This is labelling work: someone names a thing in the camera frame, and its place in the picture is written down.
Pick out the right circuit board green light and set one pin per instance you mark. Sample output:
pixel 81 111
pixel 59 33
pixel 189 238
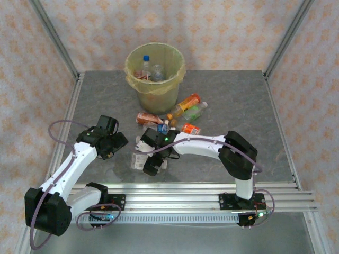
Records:
pixel 258 215

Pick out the yellow translucent bin liner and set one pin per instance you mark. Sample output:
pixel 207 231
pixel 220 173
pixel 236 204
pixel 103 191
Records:
pixel 148 86

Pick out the aluminium frame post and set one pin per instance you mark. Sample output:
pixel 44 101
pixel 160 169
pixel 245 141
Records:
pixel 49 26
pixel 294 26

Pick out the large clear bottle barcode label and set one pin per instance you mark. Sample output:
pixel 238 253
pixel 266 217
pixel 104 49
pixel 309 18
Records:
pixel 139 161

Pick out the crushed orange brown bottle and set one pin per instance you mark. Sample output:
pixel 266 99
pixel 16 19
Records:
pixel 145 118

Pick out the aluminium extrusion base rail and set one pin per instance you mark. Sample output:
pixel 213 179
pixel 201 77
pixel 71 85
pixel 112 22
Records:
pixel 172 198

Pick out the left circuit board green light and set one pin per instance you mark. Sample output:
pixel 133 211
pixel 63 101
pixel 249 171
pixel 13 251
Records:
pixel 103 217

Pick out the orange juice bottle yellow cap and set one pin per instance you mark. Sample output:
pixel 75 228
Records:
pixel 186 104

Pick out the circuit board green light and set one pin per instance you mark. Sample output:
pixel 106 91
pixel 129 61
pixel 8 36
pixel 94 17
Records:
pixel 258 215
pixel 103 217

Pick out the orange label bottle brown cap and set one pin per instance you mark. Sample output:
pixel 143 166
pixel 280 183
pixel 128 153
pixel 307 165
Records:
pixel 191 129

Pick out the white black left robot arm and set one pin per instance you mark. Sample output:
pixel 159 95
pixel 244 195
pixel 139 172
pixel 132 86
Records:
pixel 71 166

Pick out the small clear bottle blue label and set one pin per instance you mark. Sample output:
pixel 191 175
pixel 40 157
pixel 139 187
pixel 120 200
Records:
pixel 162 128

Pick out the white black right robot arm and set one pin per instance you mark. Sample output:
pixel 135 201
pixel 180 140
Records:
pixel 198 145

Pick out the grey metal lower shelf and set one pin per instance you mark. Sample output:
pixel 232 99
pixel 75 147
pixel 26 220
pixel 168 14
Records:
pixel 172 240

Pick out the green plastic bin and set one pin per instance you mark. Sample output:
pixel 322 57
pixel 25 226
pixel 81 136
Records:
pixel 159 103

